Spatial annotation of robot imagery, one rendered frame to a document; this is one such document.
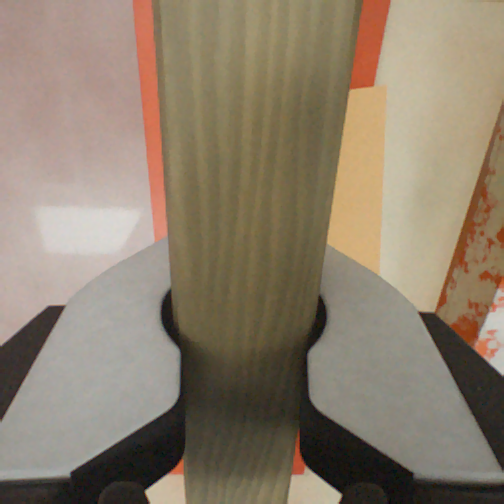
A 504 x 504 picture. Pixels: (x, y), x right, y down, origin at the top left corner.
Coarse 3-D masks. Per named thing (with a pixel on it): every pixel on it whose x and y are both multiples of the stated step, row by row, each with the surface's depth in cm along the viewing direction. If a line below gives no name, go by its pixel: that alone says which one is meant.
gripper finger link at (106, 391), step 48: (96, 288) 9; (144, 288) 9; (96, 336) 8; (144, 336) 8; (48, 384) 6; (96, 384) 7; (144, 384) 7; (0, 432) 6; (48, 432) 6; (96, 432) 6; (144, 432) 6; (0, 480) 5; (48, 480) 5; (96, 480) 6; (144, 480) 6
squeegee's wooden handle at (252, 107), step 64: (192, 0) 5; (256, 0) 5; (320, 0) 5; (192, 64) 5; (256, 64) 5; (320, 64) 5; (192, 128) 6; (256, 128) 6; (320, 128) 6; (192, 192) 6; (256, 192) 6; (320, 192) 6; (192, 256) 7; (256, 256) 7; (320, 256) 7; (192, 320) 8; (256, 320) 8; (192, 384) 8; (256, 384) 8; (192, 448) 10; (256, 448) 9
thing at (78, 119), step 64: (0, 0) 13; (64, 0) 13; (128, 0) 13; (384, 0) 14; (0, 64) 14; (64, 64) 14; (128, 64) 14; (0, 128) 15; (64, 128) 15; (128, 128) 16
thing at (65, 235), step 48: (0, 192) 17; (48, 192) 17; (96, 192) 17; (144, 192) 17; (0, 240) 18; (48, 240) 18; (96, 240) 18; (144, 240) 18; (0, 288) 19; (48, 288) 19; (0, 336) 20
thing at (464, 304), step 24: (480, 192) 17; (480, 216) 17; (480, 240) 16; (456, 264) 18; (480, 264) 16; (456, 288) 18; (480, 288) 16; (456, 312) 18; (480, 312) 16; (480, 336) 16
